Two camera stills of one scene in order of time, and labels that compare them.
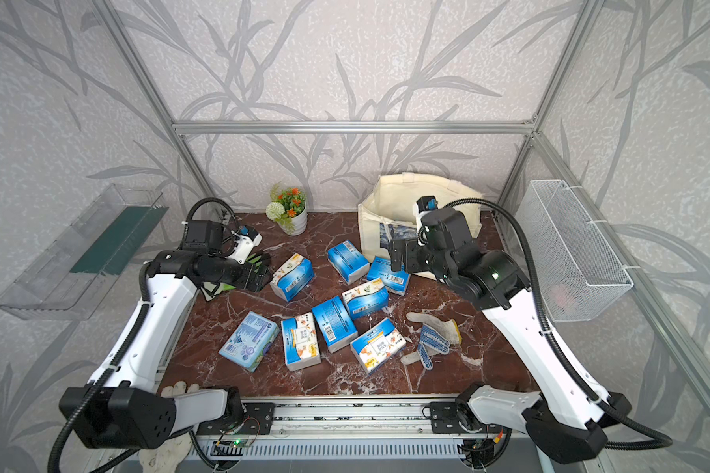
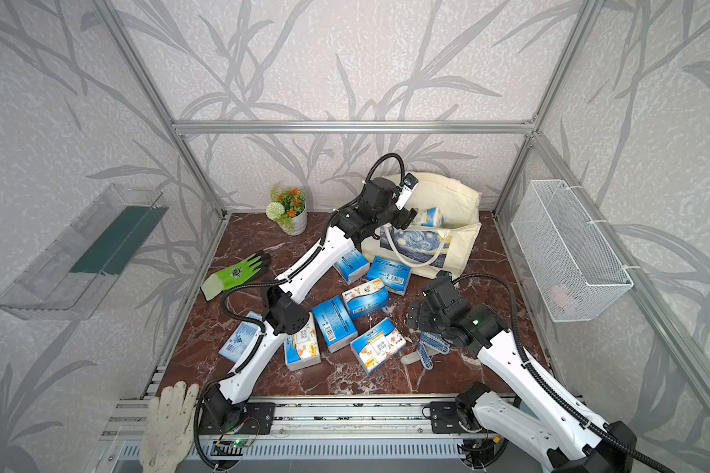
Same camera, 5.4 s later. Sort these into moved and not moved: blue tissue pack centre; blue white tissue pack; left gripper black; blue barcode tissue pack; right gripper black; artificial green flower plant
Moved: left gripper black; right gripper black
Not moved: blue tissue pack centre; blue barcode tissue pack; artificial green flower plant; blue white tissue pack
